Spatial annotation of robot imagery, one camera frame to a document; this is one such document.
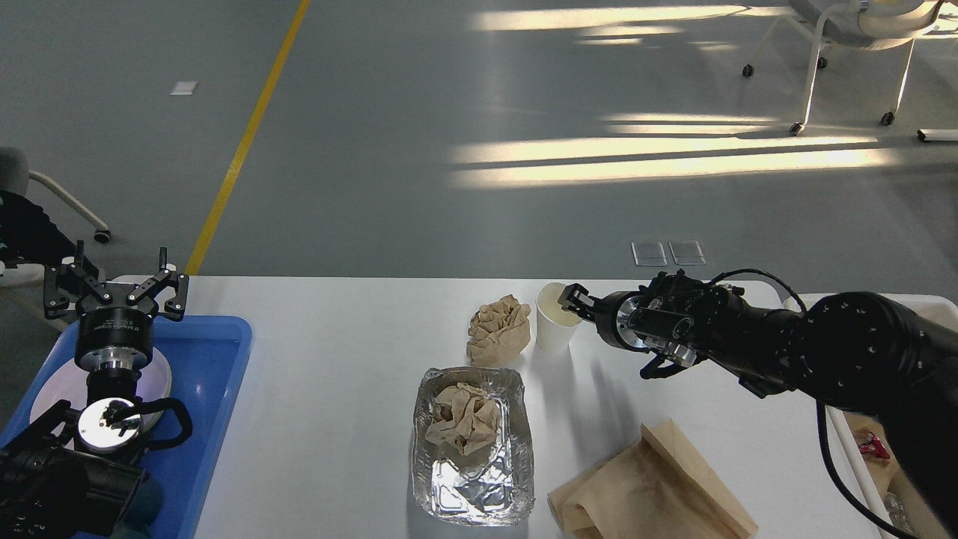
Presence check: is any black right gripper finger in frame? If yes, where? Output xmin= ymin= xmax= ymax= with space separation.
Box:
xmin=558 ymin=283 xmax=599 ymax=324
xmin=640 ymin=353 xmax=692 ymax=380

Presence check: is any pink plastic plate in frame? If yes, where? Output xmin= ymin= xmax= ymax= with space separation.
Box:
xmin=28 ymin=349 xmax=172 ymax=454

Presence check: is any brown paper bag front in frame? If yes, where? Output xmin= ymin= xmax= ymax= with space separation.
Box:
xmin=548 ymin=419 xmax=759 ymax=538

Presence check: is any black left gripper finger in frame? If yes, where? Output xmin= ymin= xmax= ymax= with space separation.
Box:
xmin=43 ymin=241 xmax=113 ymax=320
xmin=126 ymin=248 xmax=189 ymax=322

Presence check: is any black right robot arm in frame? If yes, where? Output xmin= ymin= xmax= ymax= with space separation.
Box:
xmin=558 ymin=272 xmax=957 ymax=538

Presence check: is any crumpled brown paper ball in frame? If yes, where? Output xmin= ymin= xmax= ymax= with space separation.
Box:
xmin=466 ymin=294 xmax=531 ymax=368

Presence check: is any blue plastic tray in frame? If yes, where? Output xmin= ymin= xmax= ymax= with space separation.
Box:
xmin=2 ymin=315 xmax=253 ymax=538

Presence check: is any crumpled brown paper in tray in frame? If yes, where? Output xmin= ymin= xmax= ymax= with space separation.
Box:
xmin=424 ymin=383 xmax=502 ymax=456

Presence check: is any aluminium foil tray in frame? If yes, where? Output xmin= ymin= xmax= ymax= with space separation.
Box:
xmin=410 ymin=366 xmax=536 ymax=526

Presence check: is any white floor marker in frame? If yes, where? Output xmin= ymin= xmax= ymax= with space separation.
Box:
xmin=170 ymin=81 xmax=199 ymax=97

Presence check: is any crushed red can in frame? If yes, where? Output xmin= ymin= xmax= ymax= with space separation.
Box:
xmin=858 ymin=432 xmax=891 ymax=460

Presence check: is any tall white paper cup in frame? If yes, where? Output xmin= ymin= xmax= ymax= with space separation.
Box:
xmin=536 ymin=282 xmax=582 ymax=354

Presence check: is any brown paper bag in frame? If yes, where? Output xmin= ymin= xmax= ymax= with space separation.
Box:
xmin=843 ymin=412 xmax=901 ymax=499
xmin=548 ymin=419 xmax=759 ymax=538

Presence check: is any white bar on floor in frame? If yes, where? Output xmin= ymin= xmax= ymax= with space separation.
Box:
xmin=916 ymin=127 xmax=958 ymax=143

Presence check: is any floor socket plate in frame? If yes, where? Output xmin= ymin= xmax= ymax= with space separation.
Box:
xmin=632 ymin=241 xmax=668 ymax=267
xmin=668 ymin=240 xmax=707 ymax=266

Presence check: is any white plastic bin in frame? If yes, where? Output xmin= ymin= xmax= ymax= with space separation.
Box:
xmin=786 ymin=293 xmax=956 ymax=538

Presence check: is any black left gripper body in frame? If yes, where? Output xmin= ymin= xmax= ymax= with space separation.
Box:
xmin=74 ymin=299 xmax=154 ymax=373

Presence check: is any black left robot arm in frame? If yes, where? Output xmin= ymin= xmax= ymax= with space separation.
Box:
xmin=2 ymin=242 xmax=194 ymax=538

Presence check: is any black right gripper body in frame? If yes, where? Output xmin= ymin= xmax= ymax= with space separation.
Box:
xmin=595 ymin=290 xmax=649 ymax=353

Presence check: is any seated person at left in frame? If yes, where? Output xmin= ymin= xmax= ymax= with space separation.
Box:
xmin=1 ymin=190 xmax=76 ymax=265

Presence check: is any dark teal mug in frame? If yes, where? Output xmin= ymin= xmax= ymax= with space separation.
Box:
xmin=109 ymin=475 xmax=164 ymax=538

